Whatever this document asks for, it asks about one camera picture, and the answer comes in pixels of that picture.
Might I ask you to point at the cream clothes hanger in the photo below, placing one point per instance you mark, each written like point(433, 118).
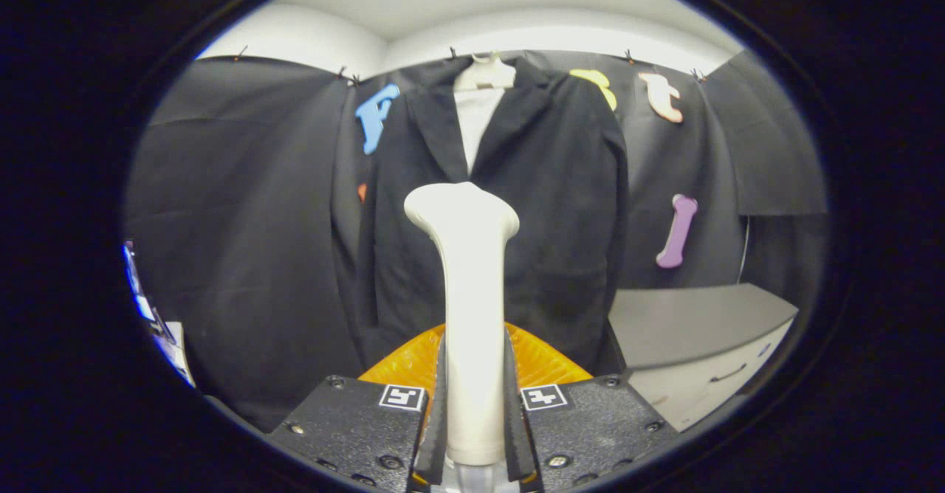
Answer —
point(483, 72)

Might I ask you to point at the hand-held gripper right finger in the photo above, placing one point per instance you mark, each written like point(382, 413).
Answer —
point(517, 449)

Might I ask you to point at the black blazer jacket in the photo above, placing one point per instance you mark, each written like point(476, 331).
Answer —
point(546, 205)

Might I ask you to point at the black backdrop cloth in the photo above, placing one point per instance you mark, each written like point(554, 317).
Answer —
point(244, 205)

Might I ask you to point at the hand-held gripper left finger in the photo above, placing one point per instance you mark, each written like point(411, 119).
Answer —
point(434, 449)

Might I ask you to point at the white garment steamer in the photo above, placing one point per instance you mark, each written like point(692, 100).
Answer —
point(472, 294)

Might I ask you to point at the blue white object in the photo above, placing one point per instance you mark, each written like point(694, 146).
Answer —
point(151, 308)

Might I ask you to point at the grey cabinet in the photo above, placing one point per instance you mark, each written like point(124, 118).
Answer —
point(694, 323)

